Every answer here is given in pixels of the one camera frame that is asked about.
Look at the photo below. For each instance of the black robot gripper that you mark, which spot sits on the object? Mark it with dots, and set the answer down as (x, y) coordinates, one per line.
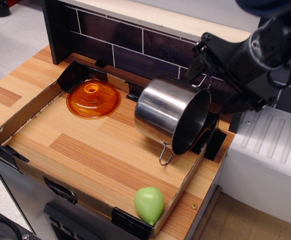
(257, 68)

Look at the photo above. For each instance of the stainless steel pot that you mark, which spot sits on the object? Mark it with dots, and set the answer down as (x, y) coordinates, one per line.
(172, 112)

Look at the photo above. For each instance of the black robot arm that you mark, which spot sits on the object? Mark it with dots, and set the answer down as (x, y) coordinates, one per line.
(266, 9)

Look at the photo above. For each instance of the cardboard fence with black tape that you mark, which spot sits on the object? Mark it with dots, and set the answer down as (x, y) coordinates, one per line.
(50, 156)

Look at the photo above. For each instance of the orange transparent pot lid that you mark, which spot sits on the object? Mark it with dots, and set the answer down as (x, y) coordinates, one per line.
(93, 99)

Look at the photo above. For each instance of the white drying rack sink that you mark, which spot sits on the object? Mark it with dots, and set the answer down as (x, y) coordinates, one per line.
(257, 167)

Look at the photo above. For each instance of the green plastic pear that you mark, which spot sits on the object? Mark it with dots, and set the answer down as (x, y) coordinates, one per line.
(149, 203)

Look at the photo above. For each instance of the black oven front panel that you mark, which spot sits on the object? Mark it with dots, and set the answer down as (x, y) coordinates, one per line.
(72, 223)

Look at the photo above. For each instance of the dark grey shelf post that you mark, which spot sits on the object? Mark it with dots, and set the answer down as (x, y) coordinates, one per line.
(238, 113)

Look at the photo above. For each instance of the dark left shelf post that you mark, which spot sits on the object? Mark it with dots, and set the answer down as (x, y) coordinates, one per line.
(57, 27)

